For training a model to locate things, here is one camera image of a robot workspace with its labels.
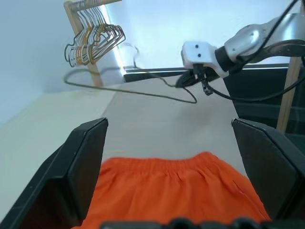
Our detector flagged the dark wire hanger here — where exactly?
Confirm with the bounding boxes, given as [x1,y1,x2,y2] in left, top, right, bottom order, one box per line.
[63,42,198,104]

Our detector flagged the orange shorts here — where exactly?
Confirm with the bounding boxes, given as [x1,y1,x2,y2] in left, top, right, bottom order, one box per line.
[81,151,272,229]

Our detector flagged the bunch of hangers on rack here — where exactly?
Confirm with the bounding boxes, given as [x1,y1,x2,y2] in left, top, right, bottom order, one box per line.
[92,6,126,64]

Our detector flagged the wooden clothes rack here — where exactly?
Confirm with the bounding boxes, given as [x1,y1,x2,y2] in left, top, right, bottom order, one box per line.
[63,0,305,133]

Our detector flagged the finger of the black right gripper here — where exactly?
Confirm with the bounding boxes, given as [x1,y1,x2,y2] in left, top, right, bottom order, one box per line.
[177,71,199,83]
[175,80,203,89]

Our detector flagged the black panel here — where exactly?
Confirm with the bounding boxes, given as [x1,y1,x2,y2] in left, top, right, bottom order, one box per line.
[123,63,305,135]

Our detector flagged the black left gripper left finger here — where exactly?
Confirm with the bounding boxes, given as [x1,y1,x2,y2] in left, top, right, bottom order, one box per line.
[0,117,109,229]

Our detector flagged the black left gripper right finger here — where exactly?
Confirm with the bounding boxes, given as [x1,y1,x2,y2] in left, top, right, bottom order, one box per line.
[230,117,305,229]

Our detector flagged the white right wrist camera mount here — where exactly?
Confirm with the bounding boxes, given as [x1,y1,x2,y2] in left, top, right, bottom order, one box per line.
[181,42,229,78]

